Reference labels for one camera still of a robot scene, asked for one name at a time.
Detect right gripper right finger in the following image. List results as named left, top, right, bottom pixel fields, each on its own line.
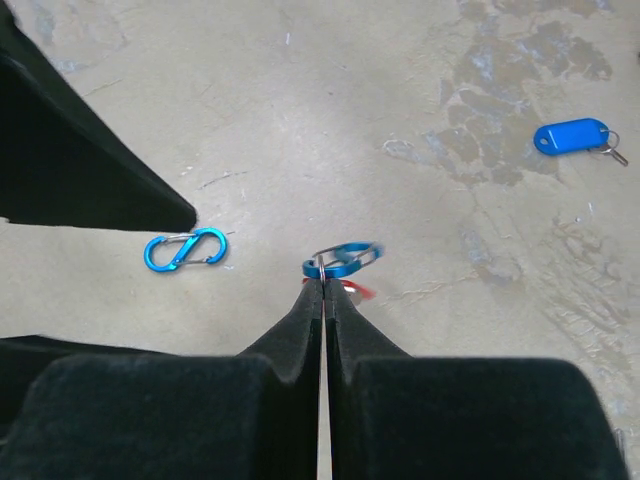
left=324, top=280, right=629, bottom=479

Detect red key tag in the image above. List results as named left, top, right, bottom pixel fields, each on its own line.
left=301, top=277, right=376, bottom=305

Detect blue key tag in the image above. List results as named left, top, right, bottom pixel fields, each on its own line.
left=533, top=118, right=629, bottom=167

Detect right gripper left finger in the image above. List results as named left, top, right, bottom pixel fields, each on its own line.
left=1, top=281, right=323, bottom=479

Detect light blue S carabiner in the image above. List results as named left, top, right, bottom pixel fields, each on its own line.
left=143, top=227, right=228, bottom=273

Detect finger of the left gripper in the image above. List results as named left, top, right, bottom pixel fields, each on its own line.
left=1, top=4, right=197, bottom=233

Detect dark blue S carabiner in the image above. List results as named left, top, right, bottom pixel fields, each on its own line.
left=302, top=241, right=384, bottom=280

